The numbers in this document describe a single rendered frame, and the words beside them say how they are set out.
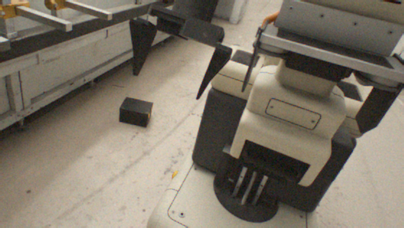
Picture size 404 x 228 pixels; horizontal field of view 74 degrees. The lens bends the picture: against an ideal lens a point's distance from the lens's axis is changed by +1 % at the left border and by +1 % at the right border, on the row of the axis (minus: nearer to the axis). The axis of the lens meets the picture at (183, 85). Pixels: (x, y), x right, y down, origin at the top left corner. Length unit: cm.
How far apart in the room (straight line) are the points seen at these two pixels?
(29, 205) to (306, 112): 124
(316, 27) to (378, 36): 11
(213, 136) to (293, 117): 47
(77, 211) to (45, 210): 14
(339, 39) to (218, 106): 55
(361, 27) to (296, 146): 30
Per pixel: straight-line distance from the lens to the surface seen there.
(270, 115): 73
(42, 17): 116
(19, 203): 152
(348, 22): 62
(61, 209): 146
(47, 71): 185
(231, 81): 98
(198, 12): 36
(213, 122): 108
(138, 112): 180
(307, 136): 73
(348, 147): 89
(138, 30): 37
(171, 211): 111
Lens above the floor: 117
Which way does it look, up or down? 29 degrees down
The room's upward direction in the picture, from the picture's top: 12 degrees clockwise
